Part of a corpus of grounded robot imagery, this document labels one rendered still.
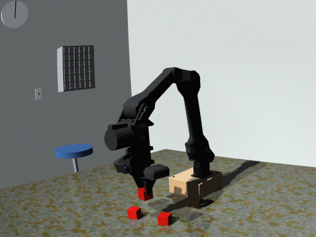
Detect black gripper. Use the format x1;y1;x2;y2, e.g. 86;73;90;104
127;144;169;195

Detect red cube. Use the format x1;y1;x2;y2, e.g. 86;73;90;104
127;206;141;220
137;187;154;201
158;212;172;226

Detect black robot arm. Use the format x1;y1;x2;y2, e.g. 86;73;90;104
104;67;215;179

